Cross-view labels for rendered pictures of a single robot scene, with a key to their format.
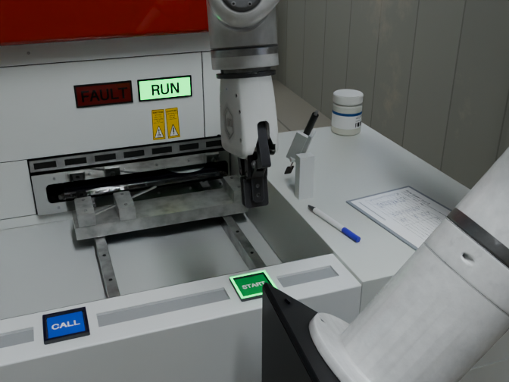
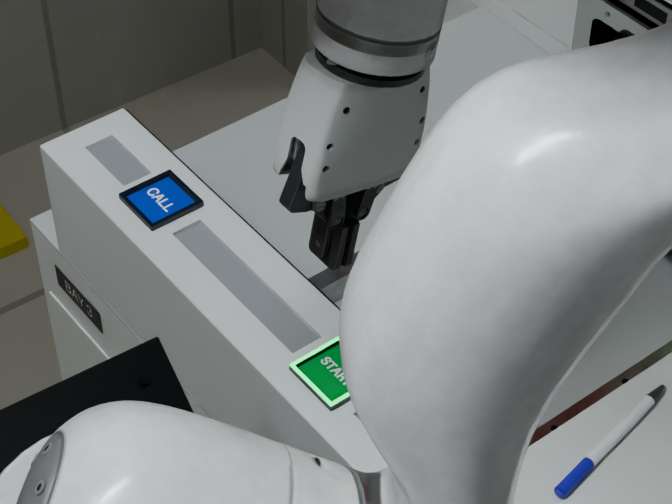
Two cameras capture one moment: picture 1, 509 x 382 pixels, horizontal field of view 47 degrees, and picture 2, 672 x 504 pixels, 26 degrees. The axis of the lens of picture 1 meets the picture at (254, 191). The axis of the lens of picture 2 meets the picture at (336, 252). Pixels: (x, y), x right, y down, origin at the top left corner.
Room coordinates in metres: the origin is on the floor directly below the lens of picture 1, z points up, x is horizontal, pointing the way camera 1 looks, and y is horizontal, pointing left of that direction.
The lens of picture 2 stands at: (0.47, -0.73, 1.85)
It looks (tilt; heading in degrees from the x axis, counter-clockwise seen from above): 44 degrees down; 72
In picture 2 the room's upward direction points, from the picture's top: straight up
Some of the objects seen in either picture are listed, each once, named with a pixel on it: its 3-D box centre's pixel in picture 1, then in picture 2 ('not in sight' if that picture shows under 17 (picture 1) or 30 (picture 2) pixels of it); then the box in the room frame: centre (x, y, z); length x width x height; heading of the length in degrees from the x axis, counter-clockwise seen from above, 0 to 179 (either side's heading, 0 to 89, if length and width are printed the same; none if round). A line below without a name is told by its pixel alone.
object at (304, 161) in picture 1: (301, 161); not in sight; (1.01, -0.09, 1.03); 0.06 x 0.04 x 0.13; 20
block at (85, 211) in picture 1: (85, 211); not in sight; (1.07, 0.35, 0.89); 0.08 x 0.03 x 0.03; 20
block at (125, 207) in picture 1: (124, 205); not in sight; (1.10, 0.27, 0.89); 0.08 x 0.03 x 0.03; 20
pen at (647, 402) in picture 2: (332, 221); (612, 438); (0.88, -0.13, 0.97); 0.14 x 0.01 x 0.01; 30
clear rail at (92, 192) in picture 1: (145, 184); not in sight; (1.19, 0.24, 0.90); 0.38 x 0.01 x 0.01; 110
